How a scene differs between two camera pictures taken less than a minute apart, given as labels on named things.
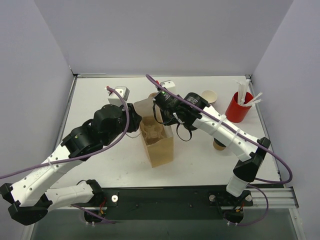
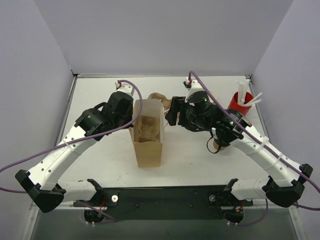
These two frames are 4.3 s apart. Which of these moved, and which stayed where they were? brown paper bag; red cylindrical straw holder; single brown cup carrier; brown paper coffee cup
Moved: brown paper bag; single brown cup carrier
Stayed: red cylindrical straw holder; brown paper coffee cup
